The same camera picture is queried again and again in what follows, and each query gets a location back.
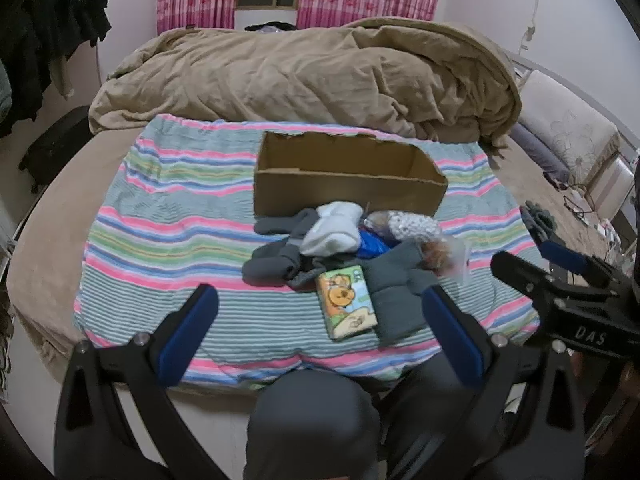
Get dark grey sock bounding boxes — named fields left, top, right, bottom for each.
left=255, top=208, right=321, bottom=242
left=242, top=244, right=302, bottom=287

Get beige duvet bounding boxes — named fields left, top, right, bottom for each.
left=89, top=17, right=523, bottom=143

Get white socks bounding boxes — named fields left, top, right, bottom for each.
left=300, top=201, right=363, bottom=256

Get blue packet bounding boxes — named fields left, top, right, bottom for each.
left=357, top=225, right=401, bottom=262

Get cables on bed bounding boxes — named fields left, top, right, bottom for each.
left=562, top=185, right=603, bottom=222

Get grey padded cloth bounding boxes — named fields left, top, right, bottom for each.
left=362, top=242, right=463, bottom=347

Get white wall cable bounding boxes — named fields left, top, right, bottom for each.
left=519, top=0, right=547, bottom=52

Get black suitcase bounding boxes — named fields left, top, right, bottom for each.
left=19, top=105, right=94, bottom=194

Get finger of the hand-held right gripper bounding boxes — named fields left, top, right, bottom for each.
left=541, top=241, right=627, bottom=289
left=491, top=251, right=566, bottom=307

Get brown cardboard box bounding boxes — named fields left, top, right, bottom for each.
left=253, top=131, right=449, bottom=221

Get cartoon print tissue pack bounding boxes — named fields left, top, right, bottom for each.
left=315, top=266, right=381, bottom=342

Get person's left leg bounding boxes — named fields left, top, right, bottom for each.
left=245, top=367, right=382, bottom=480

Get hanging black clothes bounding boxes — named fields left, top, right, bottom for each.
left=0, top=0, right=112, bottom=139

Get white floral pillow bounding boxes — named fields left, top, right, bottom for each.
left=517, top=70, right=622, bottom=187

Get grey gloves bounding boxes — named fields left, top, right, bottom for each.
left=520, top=201, right=557, bottom=246

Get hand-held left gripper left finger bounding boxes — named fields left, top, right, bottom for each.
left=54, top=283, right=226, bottom=480

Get grey pillow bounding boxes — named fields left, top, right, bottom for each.
left=509, top=122, right=572, bottom=184

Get clear snack bag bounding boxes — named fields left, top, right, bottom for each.
left=367, top=211, right=443, bottom=248

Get bed with beige sheet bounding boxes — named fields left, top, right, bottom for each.
left=7, top=105, right=640, bottom=396

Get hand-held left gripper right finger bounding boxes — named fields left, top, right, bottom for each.
left=422, top=284, right=586, bottom=480

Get striped blanket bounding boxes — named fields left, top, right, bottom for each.
left=74, top=114, right=543, bottom=393

